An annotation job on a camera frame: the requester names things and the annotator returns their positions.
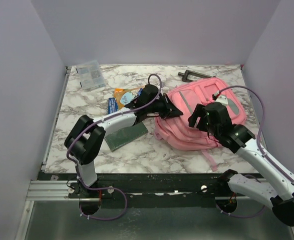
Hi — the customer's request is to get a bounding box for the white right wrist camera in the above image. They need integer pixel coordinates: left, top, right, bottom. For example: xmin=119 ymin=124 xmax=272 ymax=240
xmin=212 ymin=93 xmax=228 ymax=106

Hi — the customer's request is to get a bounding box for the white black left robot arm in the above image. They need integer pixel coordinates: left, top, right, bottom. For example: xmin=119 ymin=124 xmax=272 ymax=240
xmin=64 ymin=84 xmax=183 ymax=198

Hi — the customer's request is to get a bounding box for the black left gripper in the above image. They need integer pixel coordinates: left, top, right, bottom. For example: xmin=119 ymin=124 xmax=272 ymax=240
xmin=146 ymin=93 xmax=183 ymax=120

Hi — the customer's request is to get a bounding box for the dark green notebook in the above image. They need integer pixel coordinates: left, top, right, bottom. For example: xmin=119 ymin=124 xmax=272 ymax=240
xmin=104 ymin=122 xmax=148 ymax=152

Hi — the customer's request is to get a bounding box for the orange children's book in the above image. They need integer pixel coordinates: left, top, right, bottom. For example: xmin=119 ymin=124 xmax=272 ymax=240
xmin=114 ymin=86 xmax=143 ymax=109

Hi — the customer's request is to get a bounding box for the clear plastic organizer box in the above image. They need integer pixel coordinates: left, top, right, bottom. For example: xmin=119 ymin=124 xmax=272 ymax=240
xmin=76 ymin=60 xmax=106 ymax=90

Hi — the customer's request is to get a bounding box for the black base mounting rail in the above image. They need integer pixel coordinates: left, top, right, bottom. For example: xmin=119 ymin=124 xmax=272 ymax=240
xmin=37 ymin=172 xmax=232 ymax=210

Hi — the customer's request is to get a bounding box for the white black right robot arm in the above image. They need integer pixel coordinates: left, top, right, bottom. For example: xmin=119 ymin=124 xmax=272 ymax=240
xmin=188 ymin=102 xmax=294 ymax=227

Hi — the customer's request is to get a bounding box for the pink student backpack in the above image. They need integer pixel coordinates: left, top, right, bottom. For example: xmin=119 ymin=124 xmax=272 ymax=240
xmin=153 ymin=77 xmax=247 ymax=172

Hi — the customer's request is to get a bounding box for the blue thick book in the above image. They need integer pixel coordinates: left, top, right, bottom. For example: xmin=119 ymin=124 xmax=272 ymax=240
xmin=107 ymin=97 xmax=124 ymax=114

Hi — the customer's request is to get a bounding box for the black metal clamp tool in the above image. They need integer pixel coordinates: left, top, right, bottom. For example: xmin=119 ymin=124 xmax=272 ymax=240
xmin=178 ymin=70 xmax=212 ymax=83

